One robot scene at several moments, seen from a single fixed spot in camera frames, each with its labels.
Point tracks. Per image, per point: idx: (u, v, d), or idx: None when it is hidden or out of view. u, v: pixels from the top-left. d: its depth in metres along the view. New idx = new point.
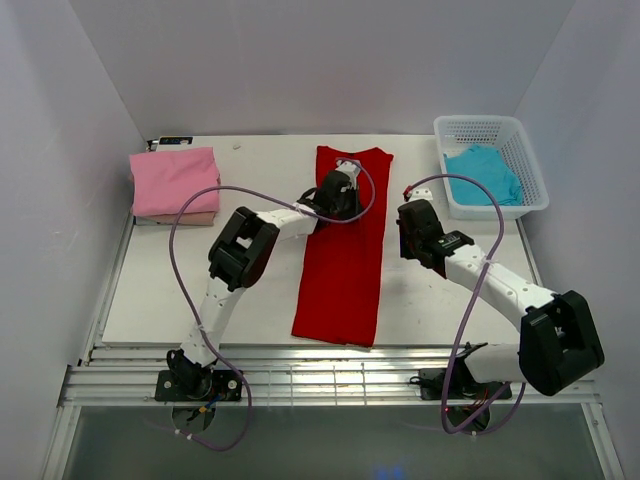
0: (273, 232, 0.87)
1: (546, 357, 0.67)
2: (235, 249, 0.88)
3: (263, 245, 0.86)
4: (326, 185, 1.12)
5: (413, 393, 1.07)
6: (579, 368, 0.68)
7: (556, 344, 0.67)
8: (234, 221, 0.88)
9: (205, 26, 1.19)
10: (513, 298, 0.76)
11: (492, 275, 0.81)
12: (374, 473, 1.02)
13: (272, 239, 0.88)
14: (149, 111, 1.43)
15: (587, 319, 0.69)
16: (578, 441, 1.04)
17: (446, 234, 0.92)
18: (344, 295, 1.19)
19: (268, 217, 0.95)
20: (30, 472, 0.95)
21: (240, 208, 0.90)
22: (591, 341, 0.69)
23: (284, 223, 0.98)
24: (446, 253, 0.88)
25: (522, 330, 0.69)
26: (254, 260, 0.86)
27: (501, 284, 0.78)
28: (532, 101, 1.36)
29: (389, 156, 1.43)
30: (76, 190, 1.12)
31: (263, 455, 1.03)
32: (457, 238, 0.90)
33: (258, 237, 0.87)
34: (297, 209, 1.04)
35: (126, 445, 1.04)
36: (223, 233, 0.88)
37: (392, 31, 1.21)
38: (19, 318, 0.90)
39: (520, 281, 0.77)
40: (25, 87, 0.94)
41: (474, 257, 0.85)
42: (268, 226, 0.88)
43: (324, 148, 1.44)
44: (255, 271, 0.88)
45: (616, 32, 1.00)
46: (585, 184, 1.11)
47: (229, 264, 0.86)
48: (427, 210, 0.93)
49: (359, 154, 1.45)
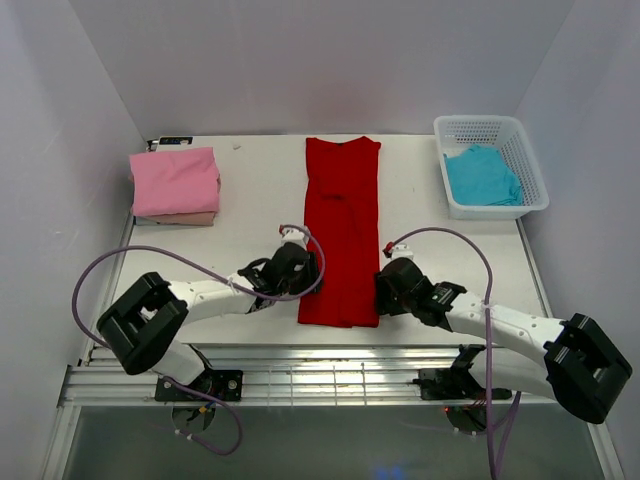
0: (175, 314, 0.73)
1: (582, 387, 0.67)
2: (131, 324, 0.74)
3: (161, 325, 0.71)
4: (277, 255, 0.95)
5: (413, 393, 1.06)
6: (614, 387, 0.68)
7: (585, 372, 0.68)
8: (137, 290, 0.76)
9: (206, 26, 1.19)
10: (526, 338, 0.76)
11: (495, 318, 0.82)
12: (373, 472, 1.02)
13: (174, 322, 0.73)
14: (149, 110, 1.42)
15: (601, 336, 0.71)
16: (578, 441, 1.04)
17: (438, 289, 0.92)
18: (341, 275, 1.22)
19: (186, 295, 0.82)
20: (30, 472, 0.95)
21: (149, 275, 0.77)
22: (614, 356, 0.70)
23: (203, 298, 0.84)
24: (446, 308, 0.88)
25: (549, 369, 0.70)
26: (141, 346, 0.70)
27: (509, 327, 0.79)
28: (532, 101, 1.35)
29: (376, 144, 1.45)
30: (76, 191, 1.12)
31: (263, 454, 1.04)
32: (449, 290, 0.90)
33: (158, 314, 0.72)
34: (229, 284, 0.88)
35: (126, 445, 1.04)
36: (120, 302, 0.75)
37: (392, 31, 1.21)
38: (19, 318, 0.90)
39: (526, 318, 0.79)
40: (26, 89, 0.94)
41: (473, 305, 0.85)
42: (173, 304, 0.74)
43: (313, 139, 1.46)
44: (147, 357, 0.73)
45: (617, 31, 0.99)
46: (586, 184, 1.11)
47: (118, 344, 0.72)
48: (413, 269, 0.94)
49: (347, 144, 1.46)
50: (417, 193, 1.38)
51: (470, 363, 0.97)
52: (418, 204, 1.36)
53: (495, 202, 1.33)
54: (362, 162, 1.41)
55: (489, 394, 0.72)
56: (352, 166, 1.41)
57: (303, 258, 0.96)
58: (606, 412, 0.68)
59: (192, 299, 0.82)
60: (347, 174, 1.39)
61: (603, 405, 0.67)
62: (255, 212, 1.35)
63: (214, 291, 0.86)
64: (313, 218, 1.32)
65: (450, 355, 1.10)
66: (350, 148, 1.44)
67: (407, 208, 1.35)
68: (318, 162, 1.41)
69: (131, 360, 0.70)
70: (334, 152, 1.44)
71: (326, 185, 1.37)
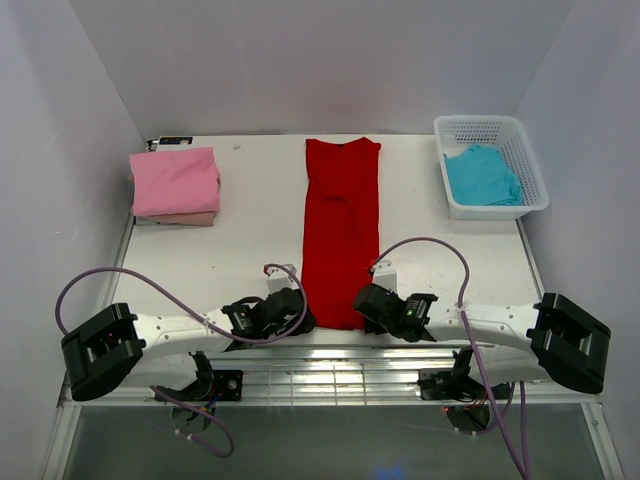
0: (128, 355, 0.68)
1: (575, 364, 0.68)
2: (90, 351, 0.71)
3: (111, 365, 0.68)
4: (272, 301, 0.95)
5: (413, 393, 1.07)
6: (600, 354, 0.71)
7: (574, 349, 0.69)
8: (102, 317, 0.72)
9: (206, 26, 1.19)
10: (508, 331, 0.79)
11: (473, 318, 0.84)
12: (373, 472, 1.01)
13: (126, 364, 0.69)
14: (149, 111, 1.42)
15: (574, 308, 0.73)
16: (578, 441, 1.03)
17: (409, 303, 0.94)
18: (341, 274, 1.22)
19: (150, 334, 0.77)
20: (30, 472, 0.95)
21: (119, 304, 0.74)
22: (592, 323, 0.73)
23: (169, 338, 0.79)
24: (424, 321, 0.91)
25: (540, 356, 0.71)
26: (92, 377, 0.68)
27: (488, 323, 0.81)
28: (532, 101, 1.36)
29: (376, 145, 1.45)
30: (77, 190, 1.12)
31: (262, 454, 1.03)
32: (420, 302, 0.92)
33: (113, 349, 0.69)
34: (205, 323, 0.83)
35: (125, 445, 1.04)
36: (84, 327, 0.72)
37: (393, 31, 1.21)
38: (20, 319, 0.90)
39: (501, 311, 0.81)
40: (25, 88, 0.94)
41: (449, 310, 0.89)
42: (129, 343, 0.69)
43: (313, 140, 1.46)
44: (99, 388, 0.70)
45: (617, 31, 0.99)
46: (586, 185, 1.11)
47: (73, 369, 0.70)
48: (379, 293, 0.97)
49: (347, 145, 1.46)
50: (417, 193, 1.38)
51: (468, 367, 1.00)
52: (418, 204, 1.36)
53: (495, 202, 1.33)
54: (363, 162, 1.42)
55: (491, 391, 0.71)
56: (352, 167, 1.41)
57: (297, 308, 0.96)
58: (600, 379, 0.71)
59: (155, 338, 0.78)
60: (347, 174, 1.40)
61: (597, 374, 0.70)
62: (255, 212, 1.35)
63: (184, 330, 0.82)
64: (313, 218, 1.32)
65: (449, 354, 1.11)
66: (350, 148, 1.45)
67: (407, 208, 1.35)
68: (318, 162, 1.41)
69: (81, 388, 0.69)
70: (334, 153, 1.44)
71: (327, 186, 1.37)
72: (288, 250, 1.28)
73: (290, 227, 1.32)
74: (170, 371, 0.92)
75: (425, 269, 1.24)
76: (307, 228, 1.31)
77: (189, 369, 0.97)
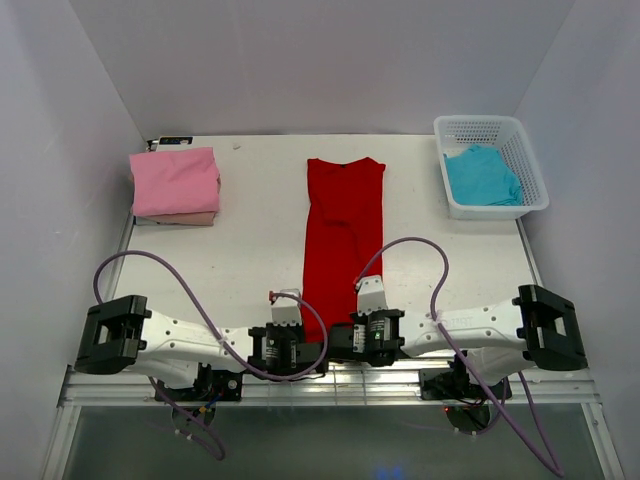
0: (120, 355, 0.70)
1: (566, 351, 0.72)
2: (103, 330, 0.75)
3: (104, 357, 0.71)
4: (308, 347, 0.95)
5: (413, 393, 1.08)
6: (575, 331, 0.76)
7: (560, 337, 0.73)
8: (118, 304, 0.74)
9: (206, 25, 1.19)
10: (496, 335, 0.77)
11: (452, 329, 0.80)
12: (374, 472, 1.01)
13: (119, 361, 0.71)
14: (149, 111, 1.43)
15: (549, 295, 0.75)
16: (579, 441, 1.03)
17: (376, 327, 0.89)
18: (344, 284, 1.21)
19: (156, 337, 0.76)
20: (29, 472, 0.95)
21: (138, 297, 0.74)
22: (563, 303, 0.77)
23: (173, 347, 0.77)
24: (399, 342, 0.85)
25: (535, 356, 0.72)
26: (89, 359, 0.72)
27: (472, 331, 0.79)
28: (531, 102, 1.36)
29: (381, 167, 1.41)
30: (77, 190, 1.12)
31: (262, 455, 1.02)
32: (385, 322, 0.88)
33: (114, 341, 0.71)
34: (220, 341, 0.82)
35: (124, 445, 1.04)
36: (106, 305, 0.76)
37: (392, 30, 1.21)
38: (20, 318, 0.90)
39: (481, 315, 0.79)
40: (26, 88, 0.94)
41: (422, 326, 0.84)
42: (127, 344, 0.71)
43: (314, 162, 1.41)
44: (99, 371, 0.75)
45: (617, 30, 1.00)
46: (585, 184, 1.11)
47: (84, 343, 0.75)
48: (339, 331, 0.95)
49: (349, 168, 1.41)
50: (417, 193, 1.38)
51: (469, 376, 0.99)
52: (418, 204, 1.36)
53: (495, 202, 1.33)
54: (365, 185, 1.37)
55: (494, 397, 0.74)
56: (355, 180, 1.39)
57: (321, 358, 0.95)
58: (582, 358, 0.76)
59: (160, 343, 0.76)
60: (349, 199, 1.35)
61: (581, 354, 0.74)
62: (256, 213, 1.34)
63: (196, 342, 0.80)
64: (313, 248, 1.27)
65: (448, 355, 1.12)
66: (352, 169, 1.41)
67: (407, 208, 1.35)
68: (319, 164, 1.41)
69: (83, 363, 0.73)
70: (335, 175, 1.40)
71: (329, 209, 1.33)
72: (288, 250, 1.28)
73: (290, 227, 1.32)
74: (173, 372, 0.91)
75: (426, 269, 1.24)
76: (309, 239, 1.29)
77: (188, 376, 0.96)
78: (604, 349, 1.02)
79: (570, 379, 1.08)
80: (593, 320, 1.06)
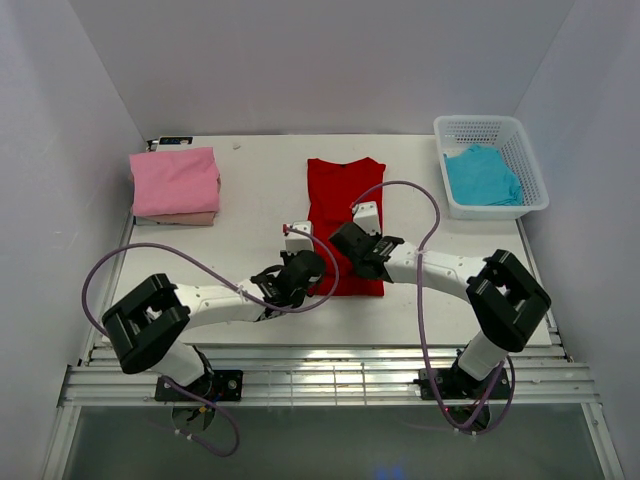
0: (175, 320, 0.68)
1: (503, 317, 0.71)
2: (133, 323, 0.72)
3: (158, 332, 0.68)
4: (293, 266, 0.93)
5: (413, 393, 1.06)
6: (532, 316, 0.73)
7: (507, 304, 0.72)
8: (142, 289, 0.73)
9: (206, 25, 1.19)
10: (454, 276, 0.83)
11: (428, 263, 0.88)
12: (374, 472, 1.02)
13: (175, 329, 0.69)
14: (149, 110, 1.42)
15: (519, 269, 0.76)
16: (578, 441, 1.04)
17: (379, 244, 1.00)
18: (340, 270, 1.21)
19: (191, 301, 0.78)
20: (30, 473, 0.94)
21: (158, 275, 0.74)
22: (533, 287, 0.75)
23: (208, 306, 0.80)
24: (384, 258, 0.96)
25: (472, 302, 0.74)
26: (139, 348, 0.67)
27: (439, 268, 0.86)
28: (532, 101, 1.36)
29: (382, 166, 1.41)
30: (77, 190, 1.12)
31: (263, 455, 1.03)
32: (387, 243, 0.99)
33: (159, 317, 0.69)
34: (239, 291, 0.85)
35: (126, 446, 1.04)
36: (126, 300, 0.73)
37: (392, 30, 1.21)
38: (20, 319, 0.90)
39: (454, 259, 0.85)
40: (26, 87, 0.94)
41: (409, 253, 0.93)
42: (173, 311, 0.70)
43: (314, 162, 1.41)
44: (146, 361, 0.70)
45: (618, 29, 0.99)
46: (585, 184, 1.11)
47: (118, 342, 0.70)
48: (354, 229, 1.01)
49: (349, 168, 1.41)
50: (417, 193, 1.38)
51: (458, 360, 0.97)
52: (418, 204, 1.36)
53: (495, 202, 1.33)
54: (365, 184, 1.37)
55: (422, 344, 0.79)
56: (356, 180, 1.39)
57: (319, 270, 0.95)
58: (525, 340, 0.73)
59: (197, 305, 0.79)
60: (349, 198, 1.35)
61: (522, 332, 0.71)
62: (255, 213, 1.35)
63: (221, 297, 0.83)
64: None
65: (450, 355, 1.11)
66: (352, 168, 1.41)
67: (407, 208, 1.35)
68: (318, 165, 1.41)
69: (130, 360, 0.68)
70: (335, 175, 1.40)
71: (330, 209, 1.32)
72: None
73: None
74: (190, 361, 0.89)
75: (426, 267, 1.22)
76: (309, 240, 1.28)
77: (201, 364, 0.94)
78: (603, 349, 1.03)
79: (570, 379, 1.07)
80: (593, 319, 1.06)
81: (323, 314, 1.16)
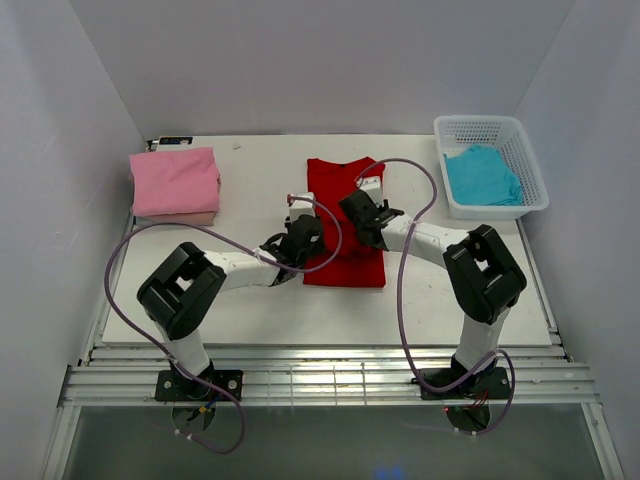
0: (215, 277, 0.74)
1: (471, 284, 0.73)
2: (170, 290, 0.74)
3: (203, 289, 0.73)
4: (295, 227, 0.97)
5: (413, 393, 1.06)
6: (506, 290, 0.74)
7: (478, 273, 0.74)
8: (174, 259, 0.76)
9: (206, 26, 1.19)
10: (437, 244, 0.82)
11: (419, 231, 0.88)
12: (374, 473, 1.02)
13: (217, 285, 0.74)
14: (149, 110, 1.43)
15: (499, 245, 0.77)
16: (578, 441, 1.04)
17: (382, 214, 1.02)
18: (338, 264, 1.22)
19: (219, 261, 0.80)
20: (30, 473, 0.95)
21: (186, 244, 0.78)
22: (509, 264, 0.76)
23: (236, 268, 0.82)
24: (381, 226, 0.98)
25: (448, 267, 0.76)
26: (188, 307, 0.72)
27: (427, 235, 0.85)
28: (531, 102, 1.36)
29: (381, 166, 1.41)
30: (77, 190, 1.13)
31: (263, 455, 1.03)
32: (390, 214, 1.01)
33: (200, 277, 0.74)
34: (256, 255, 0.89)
35: (125, 446, 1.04)
36: (159, 270, 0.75)
37: (392, 30, 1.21)
38: (19, 318, 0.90)
39: (442, 229, 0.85)
40: (25, 88, 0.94)
41: (405, 223, 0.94)
42: (210, 270, 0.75)
43: (314, 162, 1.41)
44: (190, 322, 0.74)
45: (618, 29, 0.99)
46: (585, 183, 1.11)
47: (160, 308, 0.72)
48: (362, 197, 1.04)
49: (349, 168, 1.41)
50: (417, 193, 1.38)
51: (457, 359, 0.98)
52: (418, 204, 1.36)
53: (495, 201, 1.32)
54: None
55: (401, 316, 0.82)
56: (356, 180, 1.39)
57: (318, 229, 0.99)
58: (493, 313, 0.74)
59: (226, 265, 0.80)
60: None
61: (489, 303, 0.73)
62: (255, 213, 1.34)
63: (246, 261, 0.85)
64: None
65: (448, 355, 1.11)
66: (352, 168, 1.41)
67: (407, 208, 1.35)
68: (318, 164, 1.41)
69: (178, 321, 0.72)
70: (335, 175, 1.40)
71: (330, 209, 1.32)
72: None
73: None
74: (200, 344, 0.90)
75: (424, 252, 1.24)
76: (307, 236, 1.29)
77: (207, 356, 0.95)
78: (603, 349, 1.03)
79: (570, 379, 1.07)
80: (593, 319, 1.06)
81: (323, 313, 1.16)
